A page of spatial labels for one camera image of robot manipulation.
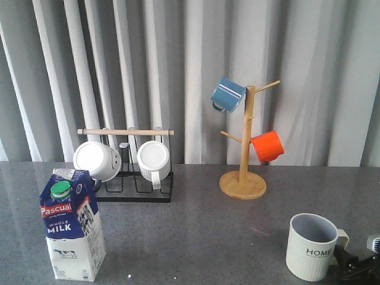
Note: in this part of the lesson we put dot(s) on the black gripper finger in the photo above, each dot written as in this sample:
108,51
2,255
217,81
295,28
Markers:
346,261

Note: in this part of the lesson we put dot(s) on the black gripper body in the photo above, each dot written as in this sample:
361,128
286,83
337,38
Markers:
367,271

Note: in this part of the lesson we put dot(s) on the white HOME mug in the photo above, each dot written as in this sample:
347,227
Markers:
310,246

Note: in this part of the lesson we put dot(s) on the blue white milk carton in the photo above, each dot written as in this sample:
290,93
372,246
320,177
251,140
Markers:
73,226

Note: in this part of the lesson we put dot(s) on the wooden mug tree stand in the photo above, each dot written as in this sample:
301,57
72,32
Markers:
242,184

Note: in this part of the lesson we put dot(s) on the orange enamel mug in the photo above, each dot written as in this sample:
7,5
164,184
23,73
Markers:
267,146

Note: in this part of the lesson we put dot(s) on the blue enamel mug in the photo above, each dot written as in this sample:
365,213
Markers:
227,95

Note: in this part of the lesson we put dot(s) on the white ribbed mug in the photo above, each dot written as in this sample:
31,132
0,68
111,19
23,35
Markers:
154,162

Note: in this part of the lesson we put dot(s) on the white smiley face mug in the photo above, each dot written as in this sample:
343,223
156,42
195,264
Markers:
102,161

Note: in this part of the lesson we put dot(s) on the grey pleated curtain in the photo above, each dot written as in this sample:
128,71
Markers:
154,65

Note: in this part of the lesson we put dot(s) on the black wire mug rack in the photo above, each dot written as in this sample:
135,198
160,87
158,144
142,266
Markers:
129,185

